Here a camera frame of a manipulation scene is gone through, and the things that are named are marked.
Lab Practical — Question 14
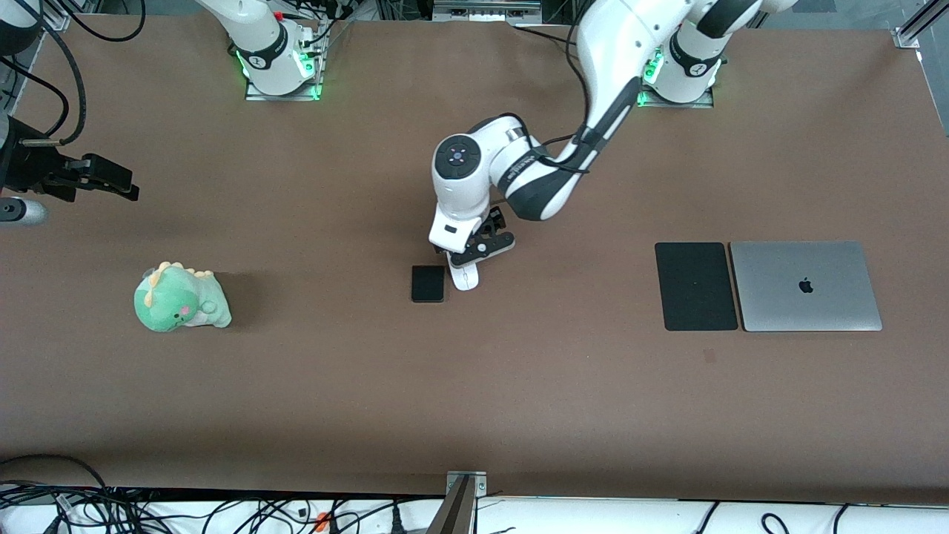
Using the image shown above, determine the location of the silver closed laptop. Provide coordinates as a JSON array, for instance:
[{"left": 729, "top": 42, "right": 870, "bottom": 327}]
[{"left": 730, "top": 240, "right": 884, "bottom": 333}]

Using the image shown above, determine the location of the tangled black cable bundle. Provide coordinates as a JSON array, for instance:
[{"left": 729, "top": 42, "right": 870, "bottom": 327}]
[{"left": 0, "top": 454, "right": 446, "bottom": 534}]

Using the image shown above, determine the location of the metal bracket post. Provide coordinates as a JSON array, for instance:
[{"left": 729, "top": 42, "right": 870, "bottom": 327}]
[{"left": 429, "top": 470, "right": 488, "bottom": 534}]

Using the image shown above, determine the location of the grey power strip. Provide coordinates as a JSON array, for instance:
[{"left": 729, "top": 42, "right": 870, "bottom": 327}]
[{"left": 432, "top": 0, "right": 543, "bottom": 23}]

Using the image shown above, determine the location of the black smartphone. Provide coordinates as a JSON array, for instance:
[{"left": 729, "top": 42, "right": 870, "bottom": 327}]
[{"left": 411, "top": 265, "right": 446, "bottom": 303}]

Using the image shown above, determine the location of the black mouse pad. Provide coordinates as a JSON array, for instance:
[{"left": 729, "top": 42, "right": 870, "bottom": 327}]
[{"left": 654, "top": 242, "right": 739, "bottom": 332}]

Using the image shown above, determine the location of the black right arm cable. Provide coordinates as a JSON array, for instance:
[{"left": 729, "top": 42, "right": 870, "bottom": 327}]
[{"left": 0, "top": 0, "right": 87, "bottom": 146}]

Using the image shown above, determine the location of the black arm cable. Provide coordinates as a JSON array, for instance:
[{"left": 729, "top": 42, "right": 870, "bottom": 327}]
[
  {"left": 0, "top": 0, "right": 87, "bottom": 146},
  {"left": 512, "top": 27, "right": 644, "bottom": 176}
]

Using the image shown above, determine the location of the white board below table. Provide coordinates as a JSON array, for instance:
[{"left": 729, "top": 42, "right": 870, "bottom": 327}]
[{"left": 0, "top": 495, "right": 949, "bottom": 534}]

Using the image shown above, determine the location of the green dinosaur plush toy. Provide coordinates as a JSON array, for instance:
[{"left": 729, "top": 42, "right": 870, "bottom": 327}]
[{"left": 133, "top": 261, "right": 233, "bottom": 333}]

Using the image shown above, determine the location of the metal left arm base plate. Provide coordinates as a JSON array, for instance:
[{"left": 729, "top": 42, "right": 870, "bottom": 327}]
[{"left": 636, "top": 88, "right": 716, "bottom": 109}]

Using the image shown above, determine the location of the long black table cable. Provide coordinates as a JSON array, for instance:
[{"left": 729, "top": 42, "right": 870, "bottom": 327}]
[{"left": 512, "top": 25, "right": 581, "bottom": 47}]

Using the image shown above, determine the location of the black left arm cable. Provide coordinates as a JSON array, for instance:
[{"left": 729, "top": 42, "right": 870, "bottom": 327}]
[{"left": 512, "top": 27, "right": 644, "bottom": 176}]

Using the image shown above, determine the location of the thin black looping cable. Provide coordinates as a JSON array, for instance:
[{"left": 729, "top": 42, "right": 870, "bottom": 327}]
[{"left": 70, "top": 0, "right": 146, "bottom": 42}]

